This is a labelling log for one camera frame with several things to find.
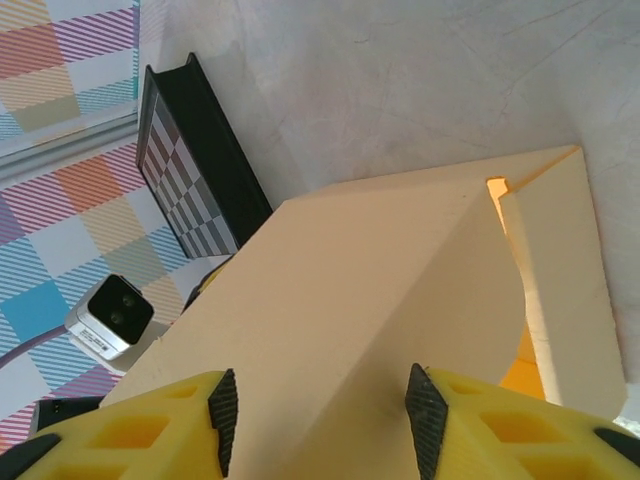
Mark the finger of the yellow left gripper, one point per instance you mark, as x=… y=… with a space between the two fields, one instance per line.
x=209 y=281

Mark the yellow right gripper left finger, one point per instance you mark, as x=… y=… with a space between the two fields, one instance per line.
x=125 y=440

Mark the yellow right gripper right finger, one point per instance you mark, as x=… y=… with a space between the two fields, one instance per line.
x=500 y=435

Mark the yellow paper box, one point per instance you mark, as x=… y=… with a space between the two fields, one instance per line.
x=325 y=280

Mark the black grey chessboard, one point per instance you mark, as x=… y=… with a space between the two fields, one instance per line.
x=190 y=165

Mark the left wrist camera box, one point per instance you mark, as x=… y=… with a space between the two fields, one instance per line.
x=107 y=320

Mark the aluminium frame post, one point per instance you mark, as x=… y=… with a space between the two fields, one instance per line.
x=65 y=142

